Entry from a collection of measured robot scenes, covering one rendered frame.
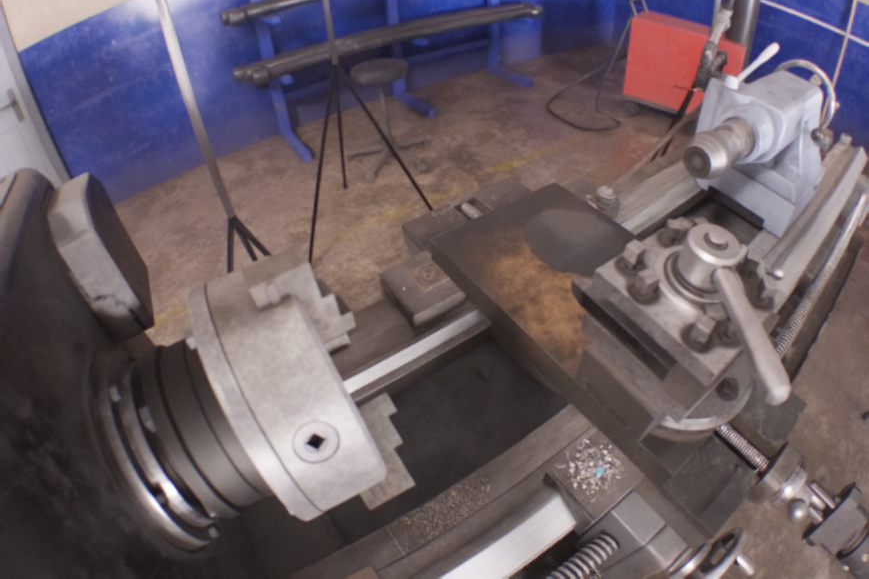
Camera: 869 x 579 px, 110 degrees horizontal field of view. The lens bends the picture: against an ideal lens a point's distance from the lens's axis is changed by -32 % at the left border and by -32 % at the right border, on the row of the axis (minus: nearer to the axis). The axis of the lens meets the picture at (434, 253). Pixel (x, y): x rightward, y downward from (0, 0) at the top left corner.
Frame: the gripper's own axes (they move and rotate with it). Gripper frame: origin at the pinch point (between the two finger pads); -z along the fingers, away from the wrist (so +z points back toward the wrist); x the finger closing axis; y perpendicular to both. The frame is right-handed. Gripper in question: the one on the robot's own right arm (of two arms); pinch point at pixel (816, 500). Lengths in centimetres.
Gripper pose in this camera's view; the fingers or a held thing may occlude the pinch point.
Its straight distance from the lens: 86.2
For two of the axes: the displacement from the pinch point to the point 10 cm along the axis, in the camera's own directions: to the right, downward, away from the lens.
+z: 5.4, 5.4, -6.4
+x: 4.6, -8.3, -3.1
